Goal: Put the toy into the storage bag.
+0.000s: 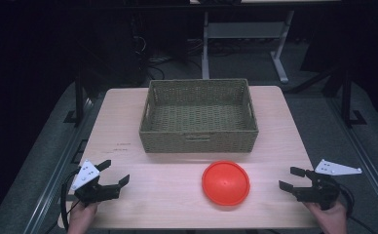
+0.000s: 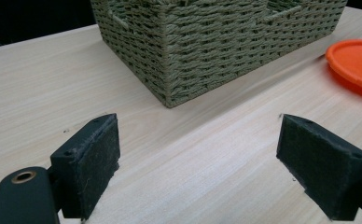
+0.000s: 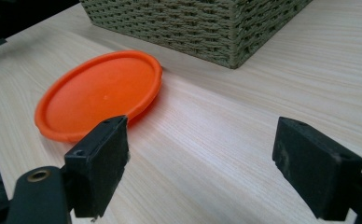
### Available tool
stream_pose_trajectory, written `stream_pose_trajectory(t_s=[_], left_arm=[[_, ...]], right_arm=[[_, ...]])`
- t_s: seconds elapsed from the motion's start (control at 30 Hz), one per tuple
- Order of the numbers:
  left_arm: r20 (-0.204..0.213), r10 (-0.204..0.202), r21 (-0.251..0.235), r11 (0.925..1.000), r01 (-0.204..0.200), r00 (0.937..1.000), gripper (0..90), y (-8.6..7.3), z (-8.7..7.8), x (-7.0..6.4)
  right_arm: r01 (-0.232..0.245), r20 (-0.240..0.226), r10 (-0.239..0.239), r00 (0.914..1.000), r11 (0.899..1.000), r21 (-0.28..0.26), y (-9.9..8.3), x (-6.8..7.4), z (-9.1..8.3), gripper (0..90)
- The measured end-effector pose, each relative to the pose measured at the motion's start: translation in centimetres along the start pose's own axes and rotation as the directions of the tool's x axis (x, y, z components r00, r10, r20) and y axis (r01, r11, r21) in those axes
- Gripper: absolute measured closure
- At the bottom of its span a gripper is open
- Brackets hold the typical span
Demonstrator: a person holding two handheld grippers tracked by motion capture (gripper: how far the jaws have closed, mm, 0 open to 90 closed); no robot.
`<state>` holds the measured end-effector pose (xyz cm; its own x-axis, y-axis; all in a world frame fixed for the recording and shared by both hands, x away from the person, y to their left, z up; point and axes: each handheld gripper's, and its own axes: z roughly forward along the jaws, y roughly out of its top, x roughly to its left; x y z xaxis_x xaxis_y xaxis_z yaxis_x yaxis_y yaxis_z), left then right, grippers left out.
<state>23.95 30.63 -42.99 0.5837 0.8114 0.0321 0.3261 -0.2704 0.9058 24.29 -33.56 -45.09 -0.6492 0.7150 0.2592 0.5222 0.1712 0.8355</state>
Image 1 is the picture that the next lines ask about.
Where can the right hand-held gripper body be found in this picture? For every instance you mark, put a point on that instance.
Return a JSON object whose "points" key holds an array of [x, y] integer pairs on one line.
{"points": [[320, 191]]}

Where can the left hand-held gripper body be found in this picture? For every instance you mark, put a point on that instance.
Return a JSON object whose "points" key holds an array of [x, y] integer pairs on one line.
{"points": [[94, 192]]}

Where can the red plastic bowl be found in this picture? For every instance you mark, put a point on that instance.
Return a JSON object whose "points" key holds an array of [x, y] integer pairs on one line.
{"points": [[225, 183]]}

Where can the green woven basket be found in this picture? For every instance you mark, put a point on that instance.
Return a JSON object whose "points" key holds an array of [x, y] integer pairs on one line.
{"points": [[198, 117]]}

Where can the person's left hand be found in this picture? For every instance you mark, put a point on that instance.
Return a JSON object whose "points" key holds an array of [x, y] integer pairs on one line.
{"points": [[81, 218]]}

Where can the person's right hand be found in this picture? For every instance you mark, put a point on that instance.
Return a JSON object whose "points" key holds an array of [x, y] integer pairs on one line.
{"points": [[331, 219]]}

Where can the black metal stand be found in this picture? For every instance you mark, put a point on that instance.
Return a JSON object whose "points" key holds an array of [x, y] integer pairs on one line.
{"points": [[79, 97], [347, 97]]}

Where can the aluminium rail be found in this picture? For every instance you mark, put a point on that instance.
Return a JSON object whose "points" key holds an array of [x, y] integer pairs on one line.
{"points": [[365, 162], [57, 169]]}

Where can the white metal desk frame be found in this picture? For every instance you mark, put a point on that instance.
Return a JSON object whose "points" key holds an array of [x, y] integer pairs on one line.
{"points": [[242, 30]]}

